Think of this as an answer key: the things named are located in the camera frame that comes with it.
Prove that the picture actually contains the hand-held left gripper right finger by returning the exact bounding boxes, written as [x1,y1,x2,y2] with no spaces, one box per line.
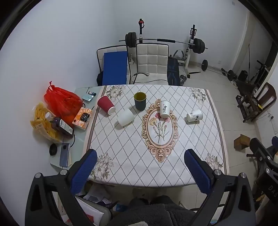
[184,149,256,226]

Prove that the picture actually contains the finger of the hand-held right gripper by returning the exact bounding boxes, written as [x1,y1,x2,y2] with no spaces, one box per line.
[246,138,278,168]

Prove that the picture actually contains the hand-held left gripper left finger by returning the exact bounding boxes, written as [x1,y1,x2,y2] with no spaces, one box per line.
[24,149,98,226]

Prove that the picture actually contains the white cup with plant print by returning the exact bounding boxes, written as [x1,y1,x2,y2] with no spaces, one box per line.
[186,109,203,123]

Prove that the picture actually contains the plain white cup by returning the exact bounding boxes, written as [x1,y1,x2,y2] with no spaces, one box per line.
[117,108,135,127]

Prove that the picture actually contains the red paper cup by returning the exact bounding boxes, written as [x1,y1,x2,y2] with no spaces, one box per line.
[97,96,115,115]

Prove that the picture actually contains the white cup with black script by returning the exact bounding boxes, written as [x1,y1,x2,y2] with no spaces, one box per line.
[160,100,170,118]

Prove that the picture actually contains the dark green cup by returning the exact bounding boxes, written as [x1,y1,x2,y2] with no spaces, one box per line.
[134,92,147,111]

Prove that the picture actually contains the wooden block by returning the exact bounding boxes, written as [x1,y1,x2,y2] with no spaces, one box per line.
[233,134,251,151]

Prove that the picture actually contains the glass side table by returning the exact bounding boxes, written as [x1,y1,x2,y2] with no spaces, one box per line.
[50,86,103,169]

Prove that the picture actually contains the grey smartphone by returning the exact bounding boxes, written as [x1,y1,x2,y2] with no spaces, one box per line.
[59,143,70,167]

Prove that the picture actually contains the white paper bag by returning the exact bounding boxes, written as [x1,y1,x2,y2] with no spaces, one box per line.
[75,196,114,226]

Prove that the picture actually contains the dark wooden chair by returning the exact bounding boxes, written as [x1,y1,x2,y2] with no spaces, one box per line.
[235,82,277,123]

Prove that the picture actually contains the floral diamond-pattern tablecloth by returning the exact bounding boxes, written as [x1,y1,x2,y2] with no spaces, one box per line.
[87,84,230,188]

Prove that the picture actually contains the orange tissue box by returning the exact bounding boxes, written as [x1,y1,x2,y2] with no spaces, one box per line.
[72,107,93,131]

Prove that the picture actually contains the purple drink bottle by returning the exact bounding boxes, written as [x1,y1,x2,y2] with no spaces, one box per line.
[45,112,74,137]

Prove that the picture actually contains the person's grey fleece clothing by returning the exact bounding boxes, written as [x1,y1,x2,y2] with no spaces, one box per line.
[107,195,196,226]

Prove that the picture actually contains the yellow snack bag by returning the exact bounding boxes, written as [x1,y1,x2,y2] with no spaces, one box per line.
[30,102,66,143]

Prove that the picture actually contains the black exercise machine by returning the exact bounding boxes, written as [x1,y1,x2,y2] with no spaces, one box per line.
[237,60,271,92]

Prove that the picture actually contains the red plastic bag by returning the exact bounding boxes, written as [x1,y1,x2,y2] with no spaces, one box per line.
[44,81,83,129]

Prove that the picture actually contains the teal small packet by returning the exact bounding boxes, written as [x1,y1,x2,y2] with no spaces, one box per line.
[82,91,96,102]

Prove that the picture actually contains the short barbell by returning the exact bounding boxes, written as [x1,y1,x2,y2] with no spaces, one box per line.
[201,59,227,75]

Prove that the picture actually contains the dark blue bench pad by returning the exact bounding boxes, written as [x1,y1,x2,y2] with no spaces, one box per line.
[167,56,181,86]

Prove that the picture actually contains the blue board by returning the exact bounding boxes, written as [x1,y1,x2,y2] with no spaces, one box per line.
[102,52,128,86]

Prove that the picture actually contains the white chair with black trim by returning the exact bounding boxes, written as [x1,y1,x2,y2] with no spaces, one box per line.
[96,45,131,86]

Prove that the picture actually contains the white quilted chair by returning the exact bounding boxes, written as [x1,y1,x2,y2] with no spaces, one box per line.
[132,43,170,86]

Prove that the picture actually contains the barbell with black plates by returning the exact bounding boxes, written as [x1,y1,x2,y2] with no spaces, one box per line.
[119,32,209,54]

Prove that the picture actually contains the black charging cable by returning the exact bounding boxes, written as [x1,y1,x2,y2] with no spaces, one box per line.
[69,128,76,154]

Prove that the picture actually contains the black cable on chair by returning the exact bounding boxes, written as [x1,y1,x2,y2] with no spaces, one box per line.
[130,72,151,84]

